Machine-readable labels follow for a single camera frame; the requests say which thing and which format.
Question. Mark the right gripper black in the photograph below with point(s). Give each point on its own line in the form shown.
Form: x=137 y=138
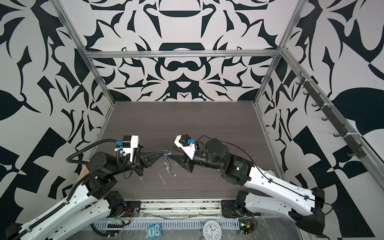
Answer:
x=185 y=161

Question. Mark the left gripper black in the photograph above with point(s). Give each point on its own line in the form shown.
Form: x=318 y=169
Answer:
x=138 y=160

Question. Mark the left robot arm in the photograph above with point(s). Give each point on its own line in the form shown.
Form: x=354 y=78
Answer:
x=90 y=200

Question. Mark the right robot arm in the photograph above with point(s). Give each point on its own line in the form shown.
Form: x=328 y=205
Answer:
x=300 y=205

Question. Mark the blue owl toy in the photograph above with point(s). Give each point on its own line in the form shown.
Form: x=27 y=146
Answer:
x=153 y=231

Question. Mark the white analog clock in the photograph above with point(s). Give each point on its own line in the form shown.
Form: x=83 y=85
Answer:
x=212 y=230

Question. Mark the white square alarm clock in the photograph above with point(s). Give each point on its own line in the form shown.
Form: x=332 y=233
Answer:
x=270 y=172

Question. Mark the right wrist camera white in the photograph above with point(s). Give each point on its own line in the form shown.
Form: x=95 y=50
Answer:
x=187 y=144

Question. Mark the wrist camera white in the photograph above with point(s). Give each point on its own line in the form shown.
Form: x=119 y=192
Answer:
x=127 y=146
x=187 y=144

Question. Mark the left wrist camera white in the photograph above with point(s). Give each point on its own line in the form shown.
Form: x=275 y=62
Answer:
x=127 y=146

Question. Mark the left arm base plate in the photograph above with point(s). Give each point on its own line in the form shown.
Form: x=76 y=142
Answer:
x=131 y=209

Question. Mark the white slotted cable duct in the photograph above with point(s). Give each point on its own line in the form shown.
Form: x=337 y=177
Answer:
x=139 y=225

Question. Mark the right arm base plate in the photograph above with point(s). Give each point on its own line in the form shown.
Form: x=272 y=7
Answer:
x=229 y=210

